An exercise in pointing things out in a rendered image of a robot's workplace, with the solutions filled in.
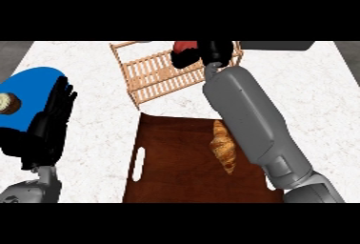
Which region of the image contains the blue round plate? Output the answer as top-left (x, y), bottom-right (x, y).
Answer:
top-left (0, 66), bottom-right (73, 132)

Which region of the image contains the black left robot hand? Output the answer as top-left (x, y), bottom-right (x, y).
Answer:
top-left (0, 75), bottom-right (79, 172)

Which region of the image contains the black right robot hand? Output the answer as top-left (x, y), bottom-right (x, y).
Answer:
top-left (169, 40), bottom-right (235, 70)

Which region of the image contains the dark grey flat appliance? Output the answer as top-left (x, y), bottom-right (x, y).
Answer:
top-left (240, 40), bottom-right (316, 51)

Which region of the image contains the dark brown wooden tray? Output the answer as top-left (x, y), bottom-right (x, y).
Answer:
top-left (122, 112), bottom-right (285, 204)

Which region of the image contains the chocolate cupcake with cream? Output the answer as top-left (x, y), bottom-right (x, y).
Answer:
top-left (0, 91), bottom-right (23, 115)

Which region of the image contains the red bell pepper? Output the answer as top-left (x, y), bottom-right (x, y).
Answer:
top-left (172, 40), bottom-right (200, 54)

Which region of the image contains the pale wooden tiered shelf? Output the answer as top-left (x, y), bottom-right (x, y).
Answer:
top-left (108, 40), bottom-right (245, 111)

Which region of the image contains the golden brown croissant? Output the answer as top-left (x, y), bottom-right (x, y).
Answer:
top-left (209, 119), bottom-right (238, 175)

